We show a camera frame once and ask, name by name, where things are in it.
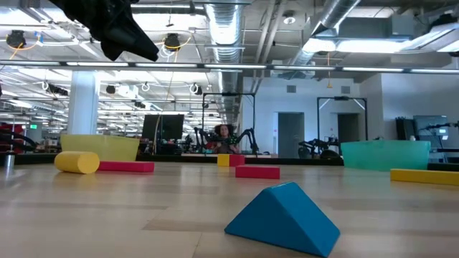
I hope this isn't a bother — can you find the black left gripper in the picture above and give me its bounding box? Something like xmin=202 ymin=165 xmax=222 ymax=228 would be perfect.
xmin=48 ymin=0 xmax=160 ymax=62

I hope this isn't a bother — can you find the long red block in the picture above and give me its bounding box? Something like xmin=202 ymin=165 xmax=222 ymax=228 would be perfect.
xmin=97 ymin=161 xmax=156 ymax=173

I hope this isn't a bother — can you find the yellow cylinder block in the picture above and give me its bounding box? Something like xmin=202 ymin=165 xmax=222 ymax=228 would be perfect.
xmin=54 ymin=150 xmax=101 ymax=175

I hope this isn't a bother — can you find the red cube block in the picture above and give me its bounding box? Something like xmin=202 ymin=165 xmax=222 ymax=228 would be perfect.
xmin=229 ymin=154 xmax=246 ymax=168

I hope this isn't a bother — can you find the short red block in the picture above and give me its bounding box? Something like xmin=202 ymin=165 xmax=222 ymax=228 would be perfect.
xmin=235 ymin=165 xmax=281 ymax=180

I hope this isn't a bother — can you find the blue triangular prism block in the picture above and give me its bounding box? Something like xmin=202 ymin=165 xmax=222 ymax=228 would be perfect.
xmin=224 ymin=181 xmax=341 ymax=258

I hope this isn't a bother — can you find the long yellow block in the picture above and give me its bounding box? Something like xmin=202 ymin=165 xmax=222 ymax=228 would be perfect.
xmin=389 ymin=168 xmax=459 ymax=186

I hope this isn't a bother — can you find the white pillar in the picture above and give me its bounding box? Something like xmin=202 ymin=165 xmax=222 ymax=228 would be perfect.
xmin=67 ymin=70 xmax=101 ymax=135

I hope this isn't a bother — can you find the black monitor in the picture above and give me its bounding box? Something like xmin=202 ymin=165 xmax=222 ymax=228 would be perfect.
xmin=141 ymin=114 xmax=185 ymax=142

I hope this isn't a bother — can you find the yellow plastic bin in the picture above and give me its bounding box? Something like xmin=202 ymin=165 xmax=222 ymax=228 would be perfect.
xmin=60 ymin=134 xmax=141 ymax=163

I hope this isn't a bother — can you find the overhead light bar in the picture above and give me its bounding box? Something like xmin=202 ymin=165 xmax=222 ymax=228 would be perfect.
xmin=0 ymin=59 xmax=459 ymax=75

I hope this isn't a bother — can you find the person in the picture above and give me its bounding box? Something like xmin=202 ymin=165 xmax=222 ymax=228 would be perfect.
xmin=207 ymin=123 xmax=241 ymax=155

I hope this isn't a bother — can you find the metal bottle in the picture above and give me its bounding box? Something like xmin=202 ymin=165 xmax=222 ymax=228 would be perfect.
xmin=3 ymin=151 xmax=16 ymax=170

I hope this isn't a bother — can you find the grey door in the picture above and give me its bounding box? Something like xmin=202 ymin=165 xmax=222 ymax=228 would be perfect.
xmin=336 ymin=113 xmax=360 ymax=144
xmin=278 ymin=112 xmax=306 ymax=159

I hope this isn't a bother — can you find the teal plastic bin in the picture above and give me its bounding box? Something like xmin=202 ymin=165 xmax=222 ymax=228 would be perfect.
xmin=340 ymin=140 xmax=432 ymax=171

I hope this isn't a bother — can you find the grey background monitor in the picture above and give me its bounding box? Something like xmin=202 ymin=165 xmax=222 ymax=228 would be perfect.
xmin=412 ymin=115 xmax=450 ymax=141

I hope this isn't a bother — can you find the black ceiling cable reel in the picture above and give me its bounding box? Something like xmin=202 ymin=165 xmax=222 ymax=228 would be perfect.
xmin=164 ymin=33 xmax=182 ymax=52
xmin=5 ymin=29 xmax=27 ymax=49

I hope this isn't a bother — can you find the silver ventilation duct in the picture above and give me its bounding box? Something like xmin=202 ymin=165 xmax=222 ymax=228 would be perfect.
xmin=286 ymin=0 xmax=361 ymax=78
xmin=203 ymin=0 xmax=245 ymax=125

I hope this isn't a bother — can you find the black background rig frame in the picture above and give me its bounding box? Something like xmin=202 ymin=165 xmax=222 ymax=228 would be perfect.
xmin=202 ymin=92 xmax=257 ymax=155
xmin=316 ymin=95 xmax=369 ymax=143

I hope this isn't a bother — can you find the black table frame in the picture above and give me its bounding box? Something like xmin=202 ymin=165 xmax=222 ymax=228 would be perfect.
xmin=0 ymin=153 xmax=459 ymax=171

